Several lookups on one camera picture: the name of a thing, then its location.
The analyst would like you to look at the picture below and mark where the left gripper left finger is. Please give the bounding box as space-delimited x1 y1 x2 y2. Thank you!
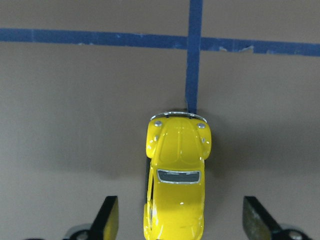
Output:
89 195 119 240

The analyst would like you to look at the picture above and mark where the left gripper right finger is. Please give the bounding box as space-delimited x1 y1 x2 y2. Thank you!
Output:
242 196 282 240

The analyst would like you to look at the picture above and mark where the yellow beetle toy car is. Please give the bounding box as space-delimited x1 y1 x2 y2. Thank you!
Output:
143 111 212 240

